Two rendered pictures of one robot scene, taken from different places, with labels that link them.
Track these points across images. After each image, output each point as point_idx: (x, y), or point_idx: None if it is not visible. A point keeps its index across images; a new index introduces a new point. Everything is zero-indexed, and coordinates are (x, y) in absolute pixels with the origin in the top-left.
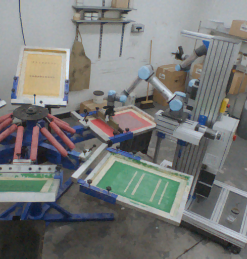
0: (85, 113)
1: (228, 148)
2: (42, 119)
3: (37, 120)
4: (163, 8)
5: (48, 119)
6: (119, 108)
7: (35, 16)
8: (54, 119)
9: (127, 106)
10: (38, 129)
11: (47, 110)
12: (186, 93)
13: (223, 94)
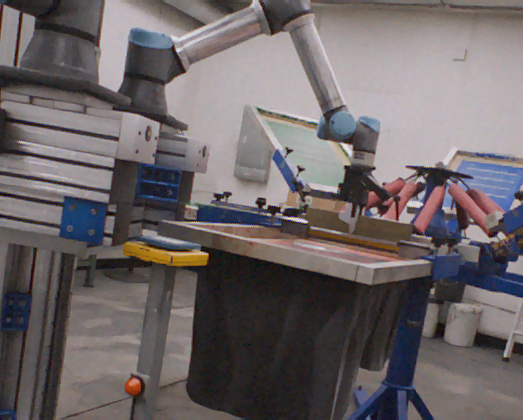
0: (448, 249)
1: None
2: None
3: (487, 242)
4: None
5: (413, 181)
6: (397, 263)
7: None
8: (407, 183)
9: (376, 263)
10: (395, 180)
11: (423, 166)
12: (94, 53)
13: None
